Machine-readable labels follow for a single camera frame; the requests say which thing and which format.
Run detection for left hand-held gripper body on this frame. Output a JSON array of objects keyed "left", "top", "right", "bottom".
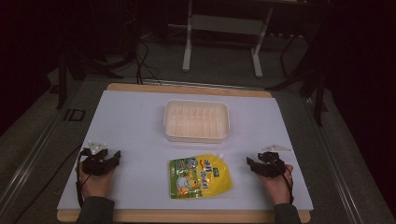
[{"left": 79, "top": 140, "right": 110, "bottom": 177}]

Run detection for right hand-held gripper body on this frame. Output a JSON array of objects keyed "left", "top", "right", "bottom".
[{"left": 257, "top": 143, "right": 292, "bottom": 179}]

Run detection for person's left hand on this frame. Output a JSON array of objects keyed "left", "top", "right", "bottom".
[{"left": 76, "top": 161, "right": 116, "bottom": 200}]

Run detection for person's right hand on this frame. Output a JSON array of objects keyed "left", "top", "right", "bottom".
[{"left": 256, "top": 163, "right": 295, "bottom": 206}]

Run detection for white table mat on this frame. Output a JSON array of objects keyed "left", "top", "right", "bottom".
[{"left": 56, "top": 90, "right": 315, "bottom": 212}]

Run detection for yellow spouted pouch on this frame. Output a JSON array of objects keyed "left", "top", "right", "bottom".
[{"left": 168, "top": 152, "right": 234, "bottom": 201}]

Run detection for white plastic tray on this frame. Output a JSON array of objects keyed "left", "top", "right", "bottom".
[{"left": 163, "top": 98, "right": 231, "bottom": 145}]

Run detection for black metal stand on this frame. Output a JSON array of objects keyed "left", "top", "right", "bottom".
[
  {"left": 55, "top": 43, "right": 138, "bottom": 110},
  {"left": 265, "top": 18, "right": 331, "bottom": 128}
]

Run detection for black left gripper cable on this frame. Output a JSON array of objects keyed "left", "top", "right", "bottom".
[{"left": 12, "top": 145, "right": 92, "bottom": 224}]

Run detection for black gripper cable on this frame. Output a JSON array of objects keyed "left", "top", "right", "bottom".
[
  {"left": 274, "top": 157, "right": 295, "bottom": 205},
  {"left": 12, "top": 145, "right": 92, "bottom": 224}
]

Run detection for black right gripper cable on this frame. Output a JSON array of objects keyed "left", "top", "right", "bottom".
[{"left": 274, "top": 157, "right": 295, "bottom": 205}]

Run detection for black floor bracket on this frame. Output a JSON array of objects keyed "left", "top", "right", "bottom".
[{"left": 63, "top": 108, "right": 87, "bottom": 122}]

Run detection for metal floor rail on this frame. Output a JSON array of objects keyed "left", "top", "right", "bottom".
[
  {"left": 303, "top": 99, "right": 367, "bottom": 224},
  {"left": 0, "top": 108, "right": 68, "bottom": 216}
]

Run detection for black floor cables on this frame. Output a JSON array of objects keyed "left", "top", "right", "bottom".
[{"left": 132, "top": 38, "right": 163, "bottom": 86}]

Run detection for white metal stand frame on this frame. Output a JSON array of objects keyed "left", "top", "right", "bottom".
[{"left": 181, "top": 0, "right": 275, "bottom": 79}]

